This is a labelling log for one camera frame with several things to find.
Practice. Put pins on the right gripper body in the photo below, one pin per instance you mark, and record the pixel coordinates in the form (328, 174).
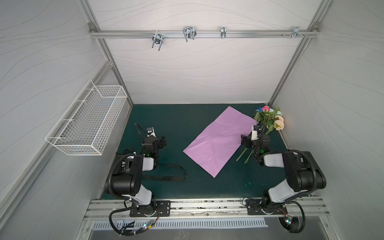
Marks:
(247, 141)

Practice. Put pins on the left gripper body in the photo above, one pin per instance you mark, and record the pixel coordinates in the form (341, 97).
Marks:
(160, 142)

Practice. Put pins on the peach fake flower stem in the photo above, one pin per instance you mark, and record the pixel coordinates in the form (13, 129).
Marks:
(276, 123)

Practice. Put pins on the blue fake flower stem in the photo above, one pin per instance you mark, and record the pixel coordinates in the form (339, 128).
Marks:
(259, 109)

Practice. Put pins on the pink fake flower stem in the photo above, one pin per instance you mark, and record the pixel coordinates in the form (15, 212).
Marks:
(261, 119)

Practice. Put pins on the pink purple wrapping paper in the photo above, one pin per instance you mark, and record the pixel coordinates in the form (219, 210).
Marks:
(217, 143)

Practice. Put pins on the mint fake flower stem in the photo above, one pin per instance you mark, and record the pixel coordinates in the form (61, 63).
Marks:
(275, 112)

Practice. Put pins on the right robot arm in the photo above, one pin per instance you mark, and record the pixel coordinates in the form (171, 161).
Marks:
(303, 175)

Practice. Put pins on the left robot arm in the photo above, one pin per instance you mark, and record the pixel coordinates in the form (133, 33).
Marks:
(124, 180)

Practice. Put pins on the green table mat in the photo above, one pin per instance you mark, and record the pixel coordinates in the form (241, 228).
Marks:
(180, 125)

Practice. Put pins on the white vent grille strip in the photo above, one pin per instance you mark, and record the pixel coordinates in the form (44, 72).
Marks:
(173, 224)

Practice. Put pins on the metal U-bolt clamp left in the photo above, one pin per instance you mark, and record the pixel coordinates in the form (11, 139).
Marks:
(158, 39)

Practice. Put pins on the metal u-bolt clamp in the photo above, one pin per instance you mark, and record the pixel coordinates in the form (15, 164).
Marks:
(158, 39)
(189, 33)

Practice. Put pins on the metal bolt clamp right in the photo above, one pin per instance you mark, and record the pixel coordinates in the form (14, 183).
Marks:
(296, 33)

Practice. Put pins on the metal U-bolt clamp middle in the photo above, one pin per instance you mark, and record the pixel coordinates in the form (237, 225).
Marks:
(189, 33)

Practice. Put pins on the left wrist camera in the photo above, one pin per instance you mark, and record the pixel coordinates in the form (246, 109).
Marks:
(150, 132)

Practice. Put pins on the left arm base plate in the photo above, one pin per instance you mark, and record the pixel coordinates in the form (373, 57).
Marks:
(154, 209)

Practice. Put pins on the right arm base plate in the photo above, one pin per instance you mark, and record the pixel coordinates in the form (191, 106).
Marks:
(263, 207)

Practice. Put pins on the white wire basket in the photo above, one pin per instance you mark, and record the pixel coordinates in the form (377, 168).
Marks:
(85, 127)

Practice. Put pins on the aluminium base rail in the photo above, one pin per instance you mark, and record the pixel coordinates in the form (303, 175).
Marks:
(188, 208)

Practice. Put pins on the metal bracket clamp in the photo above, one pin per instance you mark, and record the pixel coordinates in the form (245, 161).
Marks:
(223, 32)

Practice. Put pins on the aluminium crossbar rail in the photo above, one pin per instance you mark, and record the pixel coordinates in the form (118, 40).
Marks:
(201, 34)

